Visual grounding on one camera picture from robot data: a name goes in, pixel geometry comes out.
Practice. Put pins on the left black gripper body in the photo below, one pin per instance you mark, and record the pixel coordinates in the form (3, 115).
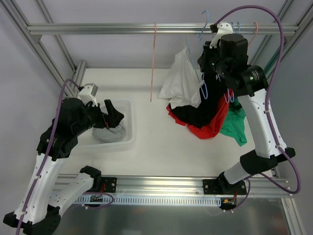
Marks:
(107, 116)

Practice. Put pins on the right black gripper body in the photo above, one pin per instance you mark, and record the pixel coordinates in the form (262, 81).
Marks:
(205, 58)

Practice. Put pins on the grey tank top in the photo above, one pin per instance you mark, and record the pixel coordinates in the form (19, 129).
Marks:
(110, 135)

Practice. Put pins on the light blue hanger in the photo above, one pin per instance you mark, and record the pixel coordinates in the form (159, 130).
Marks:
(202, 83)

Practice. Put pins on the white tank top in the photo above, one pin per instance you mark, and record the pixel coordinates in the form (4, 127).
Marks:
(181, 86)

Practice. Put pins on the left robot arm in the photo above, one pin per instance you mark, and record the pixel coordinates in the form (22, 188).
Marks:
(39, 213)

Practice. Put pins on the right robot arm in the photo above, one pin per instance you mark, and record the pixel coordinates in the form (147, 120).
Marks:
(226, 57)

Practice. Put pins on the black tank top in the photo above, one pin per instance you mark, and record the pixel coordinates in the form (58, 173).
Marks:
(208, 108)

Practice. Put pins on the pink hanger with green top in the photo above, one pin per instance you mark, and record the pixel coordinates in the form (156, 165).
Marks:
(255, 33)

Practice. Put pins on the green tank top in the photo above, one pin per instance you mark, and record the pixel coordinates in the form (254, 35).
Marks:
(233, 125)

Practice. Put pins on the red tank top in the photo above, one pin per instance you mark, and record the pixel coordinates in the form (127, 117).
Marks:
(208, 131)

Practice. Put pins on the white plastic basket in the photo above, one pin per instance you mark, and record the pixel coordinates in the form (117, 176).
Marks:
(87, 142)

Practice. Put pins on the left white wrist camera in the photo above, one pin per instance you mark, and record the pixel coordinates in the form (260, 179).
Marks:
(88, 94)

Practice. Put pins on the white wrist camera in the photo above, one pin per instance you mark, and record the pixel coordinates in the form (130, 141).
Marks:
(88, 94)
(215, 30)

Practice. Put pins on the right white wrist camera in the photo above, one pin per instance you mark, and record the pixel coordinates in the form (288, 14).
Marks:
(215, 30)

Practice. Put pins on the aluminium hanging rail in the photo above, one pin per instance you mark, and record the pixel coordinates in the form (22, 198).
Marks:
(135, 28)

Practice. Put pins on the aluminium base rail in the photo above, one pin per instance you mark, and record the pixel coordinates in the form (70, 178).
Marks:
(148, 186)

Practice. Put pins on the white slotted cable duct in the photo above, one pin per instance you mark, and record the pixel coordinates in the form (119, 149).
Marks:
(96, 199)

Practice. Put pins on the aluminium frame left posts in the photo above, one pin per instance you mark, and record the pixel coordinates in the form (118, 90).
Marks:
(40, 60)

